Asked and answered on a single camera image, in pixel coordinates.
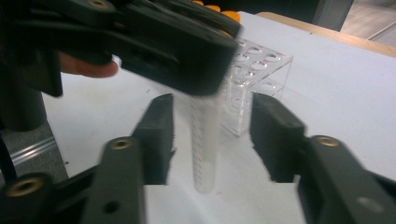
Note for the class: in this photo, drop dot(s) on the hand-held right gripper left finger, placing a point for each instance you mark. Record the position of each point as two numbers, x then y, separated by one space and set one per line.
155 140

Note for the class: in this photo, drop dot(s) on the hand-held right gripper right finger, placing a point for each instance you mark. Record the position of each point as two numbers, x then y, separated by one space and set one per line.
275 137

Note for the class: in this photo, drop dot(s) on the clear acrylic tube rack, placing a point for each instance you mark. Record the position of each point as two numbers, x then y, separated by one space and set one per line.
264 71

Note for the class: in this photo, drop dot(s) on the black cabinet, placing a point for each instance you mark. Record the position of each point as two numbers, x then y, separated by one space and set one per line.
280 7

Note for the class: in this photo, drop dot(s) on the wooden table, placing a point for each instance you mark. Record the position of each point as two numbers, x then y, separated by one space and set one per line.
342 37

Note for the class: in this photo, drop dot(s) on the metal floor rail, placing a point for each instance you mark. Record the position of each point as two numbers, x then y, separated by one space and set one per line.
34 151

